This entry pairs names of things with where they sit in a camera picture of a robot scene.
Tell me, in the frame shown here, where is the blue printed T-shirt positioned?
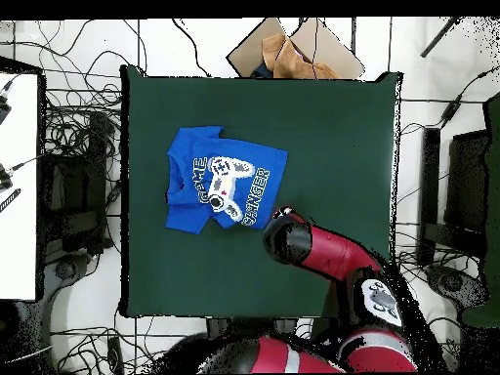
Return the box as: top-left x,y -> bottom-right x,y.
164,125 -> 289,235

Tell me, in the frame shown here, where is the dark green table cloth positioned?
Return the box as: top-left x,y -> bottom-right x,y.
118,63 -> 403,319
460,92 -> 500,330

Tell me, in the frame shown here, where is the dark blue cloth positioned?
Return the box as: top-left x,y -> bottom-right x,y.
250,62 -> 275,79

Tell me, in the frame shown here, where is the tan cloth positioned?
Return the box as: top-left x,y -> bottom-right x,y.
261,33 -> 344,80

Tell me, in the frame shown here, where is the brown cardboard box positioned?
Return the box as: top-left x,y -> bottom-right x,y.
226,17 -> 366,81

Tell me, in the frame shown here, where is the black power adapter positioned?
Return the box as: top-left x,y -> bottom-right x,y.
439,97 -> 463,128

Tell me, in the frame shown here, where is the black power strip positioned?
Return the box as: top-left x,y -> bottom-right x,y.
106,335 -> 125,375

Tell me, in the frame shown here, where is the black rod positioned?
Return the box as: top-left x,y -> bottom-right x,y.
420,16 -> 464,59

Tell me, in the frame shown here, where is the white table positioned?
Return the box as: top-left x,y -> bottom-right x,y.
0,58 -> 45,303

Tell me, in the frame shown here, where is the black ribbed strip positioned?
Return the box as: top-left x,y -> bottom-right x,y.
0,187 -> 22,215

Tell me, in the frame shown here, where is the black device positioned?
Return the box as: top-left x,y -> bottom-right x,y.
0,93 -> 13,127
0,162 -> 16,192

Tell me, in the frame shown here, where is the black cable tangle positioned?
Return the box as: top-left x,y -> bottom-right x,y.
40,19 -> 123,161
50,326 -> 177,375
392,218 -> 464,353

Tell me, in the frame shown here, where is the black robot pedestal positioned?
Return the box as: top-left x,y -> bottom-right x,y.
205,316 -> 298,339

